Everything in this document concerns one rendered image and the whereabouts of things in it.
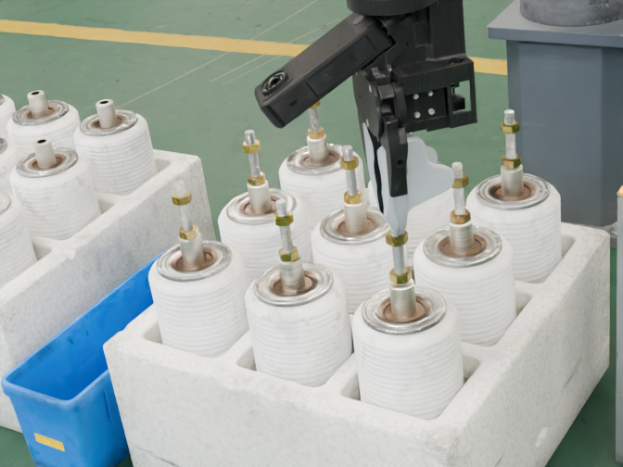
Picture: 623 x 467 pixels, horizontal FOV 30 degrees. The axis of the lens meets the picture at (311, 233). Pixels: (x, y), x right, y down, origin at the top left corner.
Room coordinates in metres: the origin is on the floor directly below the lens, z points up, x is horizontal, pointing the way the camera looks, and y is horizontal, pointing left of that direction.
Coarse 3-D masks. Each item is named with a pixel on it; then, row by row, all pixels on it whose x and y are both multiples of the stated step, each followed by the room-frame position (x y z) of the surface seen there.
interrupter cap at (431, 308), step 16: (416, 288) 0.89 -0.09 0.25; (368, 304) 0.88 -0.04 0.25; (384, 304) 0.87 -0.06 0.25; (416, 304) 0.87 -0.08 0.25; (432, 304) 0.86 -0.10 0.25; (368, 320) 0.85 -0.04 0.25; (384, 320) 0.85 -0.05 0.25; (400, 320) 0.85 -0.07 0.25; (416, 320) 0.84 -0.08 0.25; (432, 320) 0.84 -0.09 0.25
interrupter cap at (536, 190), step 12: (492, 180) 1.08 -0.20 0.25; (528, 180) 1.07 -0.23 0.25; (540, 180) 1.06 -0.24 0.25; (480, 192) 1.06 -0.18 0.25; (492, 192) 1.06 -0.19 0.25; (528, 192) 1.05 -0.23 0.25; (540, 192) 1.04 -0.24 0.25; (492, 204) 1.03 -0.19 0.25; (504, 204) 1.03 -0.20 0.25; (516, 204) 1.02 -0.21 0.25; (528, 204) 1.02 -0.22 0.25
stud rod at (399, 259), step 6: (390, 228) 0.86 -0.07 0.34; (396, 234) 0.86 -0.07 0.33; (396, 246) 0.86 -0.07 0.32; (402, 246) 0.86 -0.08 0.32; (396, 252) 0.86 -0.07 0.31; (402, 252) 0.86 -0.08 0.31; (396, 258) 0.86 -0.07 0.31; (402, 258) 0.86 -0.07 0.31; (396, 264) 0.86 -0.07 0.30; (402, 264) 0.86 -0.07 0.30; (396, 270) 0.86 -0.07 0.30; (402, 270) 0.86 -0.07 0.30
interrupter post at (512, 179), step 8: (504, 168) 1.05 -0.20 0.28; (520, 168) 1.05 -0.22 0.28; (504, 176) 1.05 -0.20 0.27; (512, 176) 1.04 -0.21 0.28; (520, 176) 1.04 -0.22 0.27; (504, 184) 1.05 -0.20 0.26; (512, 184) 1.04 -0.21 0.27; (520, 184) 1.04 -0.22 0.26; (504, 192) 1.05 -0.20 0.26; (512, 192) 1.04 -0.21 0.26; (520, 192) 1.04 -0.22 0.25
